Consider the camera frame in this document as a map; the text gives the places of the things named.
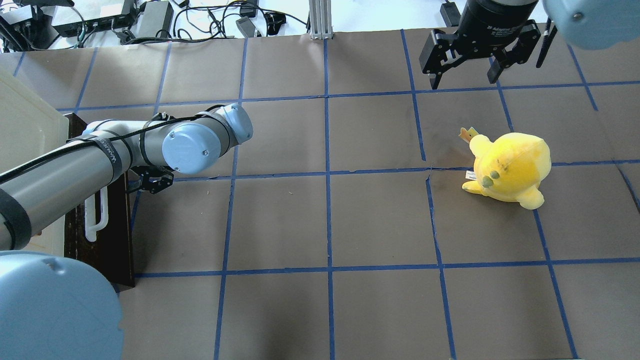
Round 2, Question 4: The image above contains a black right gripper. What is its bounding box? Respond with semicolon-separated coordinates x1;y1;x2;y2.
419;0;541;90

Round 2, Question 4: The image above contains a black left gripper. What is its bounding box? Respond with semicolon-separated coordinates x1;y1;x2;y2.
129;167;174;194

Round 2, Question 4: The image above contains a white drawer handle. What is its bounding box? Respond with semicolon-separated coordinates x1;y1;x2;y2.
84;187;109;243

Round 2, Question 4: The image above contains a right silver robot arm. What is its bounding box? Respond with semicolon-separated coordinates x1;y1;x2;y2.
419;0;640;90

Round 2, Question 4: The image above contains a yellow plush dinosaur toy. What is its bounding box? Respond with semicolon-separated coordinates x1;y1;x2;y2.
459;127;552;210

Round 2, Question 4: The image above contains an aluminium frame post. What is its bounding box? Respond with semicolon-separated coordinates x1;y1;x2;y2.
308;0;334;40

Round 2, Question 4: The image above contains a black network switch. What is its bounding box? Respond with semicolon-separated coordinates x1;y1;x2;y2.
51;0;137;38

